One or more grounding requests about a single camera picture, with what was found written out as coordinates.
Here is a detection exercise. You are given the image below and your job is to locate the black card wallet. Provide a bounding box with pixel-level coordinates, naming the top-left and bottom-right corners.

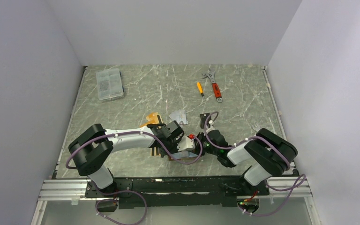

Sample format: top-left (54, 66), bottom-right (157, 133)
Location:
top-left (200, 113), bottom-right (211, 129)

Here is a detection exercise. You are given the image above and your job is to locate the silver combination wrench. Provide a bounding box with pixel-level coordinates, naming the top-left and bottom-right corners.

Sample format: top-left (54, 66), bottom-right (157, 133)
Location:
top-left (252, 123), bottom-right (261, 132)

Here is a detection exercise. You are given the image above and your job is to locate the gold card with stripes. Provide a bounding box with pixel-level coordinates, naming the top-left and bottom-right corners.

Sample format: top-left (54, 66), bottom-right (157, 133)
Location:
top-left (150, 147), bottom-right (165, 158)

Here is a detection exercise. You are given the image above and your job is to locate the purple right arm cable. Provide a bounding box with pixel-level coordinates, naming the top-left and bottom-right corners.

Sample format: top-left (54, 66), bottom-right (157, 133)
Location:
top-left (203, 111), bottom-right (308, 218)

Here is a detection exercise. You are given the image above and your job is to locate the gold card stack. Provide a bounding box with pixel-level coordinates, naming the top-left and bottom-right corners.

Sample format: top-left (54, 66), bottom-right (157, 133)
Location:
top-left (139, 112), bottom-right (163, 128)

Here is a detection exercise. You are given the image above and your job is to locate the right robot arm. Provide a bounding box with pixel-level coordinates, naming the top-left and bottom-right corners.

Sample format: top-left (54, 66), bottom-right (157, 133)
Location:
top-left (196, 128), bottom-right (298, 195)

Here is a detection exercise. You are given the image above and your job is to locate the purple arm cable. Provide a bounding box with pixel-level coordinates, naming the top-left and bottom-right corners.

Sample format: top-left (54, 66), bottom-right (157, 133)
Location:
top-left (203, 111), bottom-right (308, 218)
top-left (66, 130), bottom-right (203, 225)

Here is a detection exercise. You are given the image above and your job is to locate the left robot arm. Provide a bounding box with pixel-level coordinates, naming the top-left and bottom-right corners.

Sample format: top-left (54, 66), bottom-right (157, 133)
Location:
top-left (66, 121), bottom-right (202, 197)

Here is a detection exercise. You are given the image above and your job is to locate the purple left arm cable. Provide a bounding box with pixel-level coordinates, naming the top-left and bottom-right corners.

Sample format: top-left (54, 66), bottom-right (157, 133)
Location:
top-left (66, 130), bottom-right (203, 225)

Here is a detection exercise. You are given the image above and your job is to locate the brown leather card holder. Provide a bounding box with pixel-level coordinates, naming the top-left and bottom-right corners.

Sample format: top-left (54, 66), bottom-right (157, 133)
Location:
top-left (168, 151), bottom-right (202, 165)

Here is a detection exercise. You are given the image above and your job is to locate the clear plastic parts box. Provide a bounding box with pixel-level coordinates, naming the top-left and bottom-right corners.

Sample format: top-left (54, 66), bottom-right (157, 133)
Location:
top-left (96, 68), bottom-right (124, 101)

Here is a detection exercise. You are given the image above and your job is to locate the black aluminium base frame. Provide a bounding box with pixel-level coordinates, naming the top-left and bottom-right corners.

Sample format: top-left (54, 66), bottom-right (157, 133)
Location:
top-left (37, 169), bottom-right (313, 209)

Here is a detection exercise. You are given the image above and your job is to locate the red adjustable wrench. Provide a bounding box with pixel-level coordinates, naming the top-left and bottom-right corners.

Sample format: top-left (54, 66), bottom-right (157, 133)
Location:
top-left (202, 68), bottom-right (223, 103)

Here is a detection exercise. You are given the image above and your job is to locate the orange handle screwdriver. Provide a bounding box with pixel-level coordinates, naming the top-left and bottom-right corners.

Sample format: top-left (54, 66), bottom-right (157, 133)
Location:
top-left (196, 82), bottom-right (205, 99)

